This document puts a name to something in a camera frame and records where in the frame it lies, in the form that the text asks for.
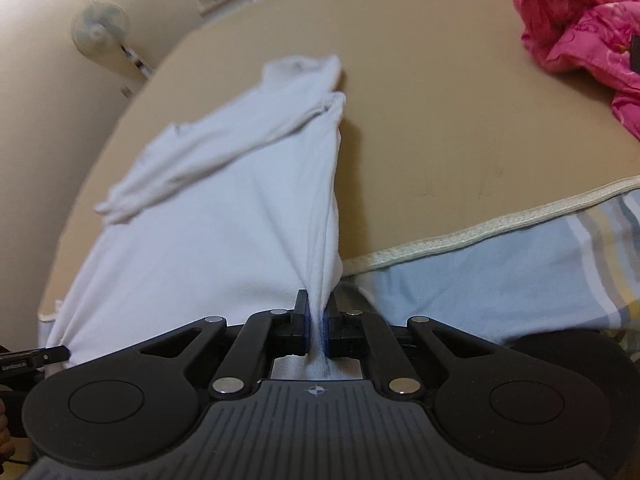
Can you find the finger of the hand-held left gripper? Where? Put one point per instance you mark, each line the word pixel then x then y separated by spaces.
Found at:
pixel 55 355

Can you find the white standing fan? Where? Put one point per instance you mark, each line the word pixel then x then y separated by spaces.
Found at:
pixel 97 27

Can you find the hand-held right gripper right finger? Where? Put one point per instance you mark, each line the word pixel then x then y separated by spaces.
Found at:
pixel 330 335

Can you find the blue plaid bed sheet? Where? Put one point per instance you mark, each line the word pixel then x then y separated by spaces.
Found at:
pixel 475 290

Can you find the person's left hand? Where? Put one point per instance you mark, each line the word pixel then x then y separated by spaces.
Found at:
pixel 3 430

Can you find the tan bed mat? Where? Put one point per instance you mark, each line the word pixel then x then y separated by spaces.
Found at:
pixel 450 135

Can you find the white long-sleeved shirt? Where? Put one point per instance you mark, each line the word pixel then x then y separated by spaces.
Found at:
pixel 225 210

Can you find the pink floral quilt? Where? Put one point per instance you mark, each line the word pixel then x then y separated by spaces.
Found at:
pixel 575 20

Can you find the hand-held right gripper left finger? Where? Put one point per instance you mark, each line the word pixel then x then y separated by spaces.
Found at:
pixel 300 332

